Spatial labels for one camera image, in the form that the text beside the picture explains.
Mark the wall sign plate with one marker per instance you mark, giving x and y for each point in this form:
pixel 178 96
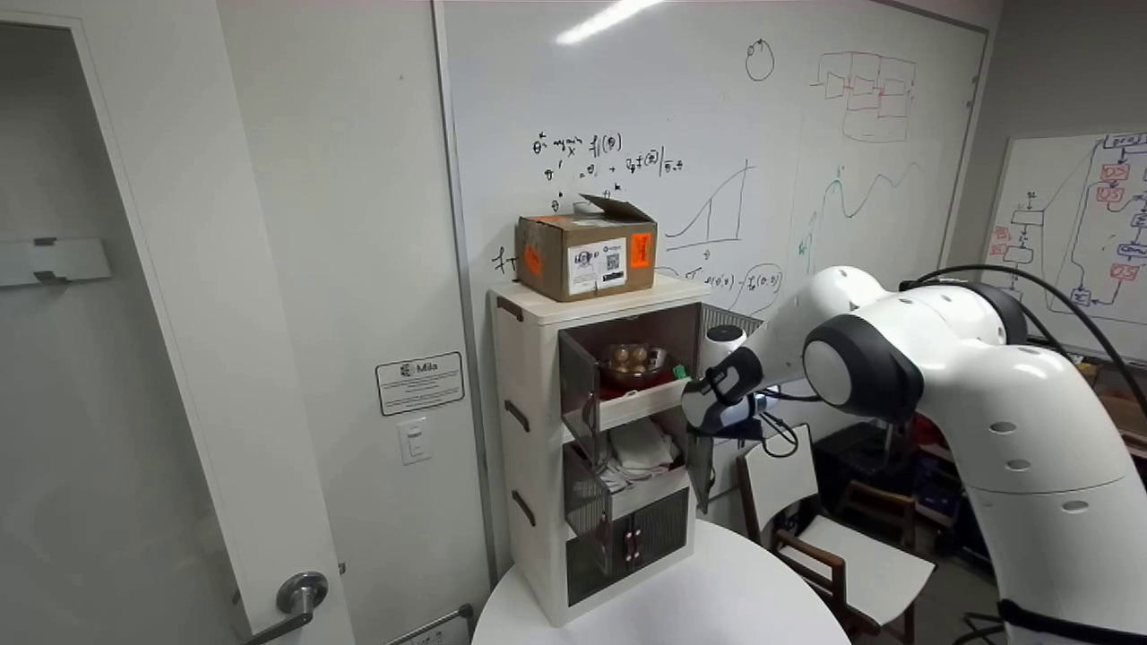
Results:
pixel 419 383

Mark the silver door handle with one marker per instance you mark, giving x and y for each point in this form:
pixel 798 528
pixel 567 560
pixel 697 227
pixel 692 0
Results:
pixel 297 603

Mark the white wooden chair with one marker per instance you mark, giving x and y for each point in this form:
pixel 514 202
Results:
pixel 865 583

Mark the cardboard box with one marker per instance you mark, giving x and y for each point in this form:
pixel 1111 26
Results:
pixel 608 249

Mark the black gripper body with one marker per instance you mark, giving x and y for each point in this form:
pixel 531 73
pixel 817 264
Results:
pixel 725 397

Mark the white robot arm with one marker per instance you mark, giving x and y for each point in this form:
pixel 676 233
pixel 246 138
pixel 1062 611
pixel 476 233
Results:
pixel 1046 467

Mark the grey wall mounted bracket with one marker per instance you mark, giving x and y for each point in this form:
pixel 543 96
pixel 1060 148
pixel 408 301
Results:
pixel 51 260

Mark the white room door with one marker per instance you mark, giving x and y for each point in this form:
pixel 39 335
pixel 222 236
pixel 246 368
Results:
pixel 105 522

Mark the white folded towel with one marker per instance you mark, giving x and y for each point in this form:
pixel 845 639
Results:
pixel 643 450

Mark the white plastic shelf cabinet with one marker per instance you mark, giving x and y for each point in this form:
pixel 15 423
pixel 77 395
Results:
pixel 554 390

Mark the bowl in top shelf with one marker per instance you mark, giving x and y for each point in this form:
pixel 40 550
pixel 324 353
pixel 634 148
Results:
pixel 638 362

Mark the standing whiteboard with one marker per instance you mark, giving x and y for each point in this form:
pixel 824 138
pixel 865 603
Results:
pixel 1072 210

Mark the large wall whiteboard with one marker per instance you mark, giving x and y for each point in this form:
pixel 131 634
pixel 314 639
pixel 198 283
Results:
pixel 764 138

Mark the white light switch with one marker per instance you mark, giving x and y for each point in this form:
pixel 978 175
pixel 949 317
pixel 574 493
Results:
pixel 414 442

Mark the bottom shelf doors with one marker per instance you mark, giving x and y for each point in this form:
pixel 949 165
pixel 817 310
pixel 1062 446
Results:
pixel 624 546

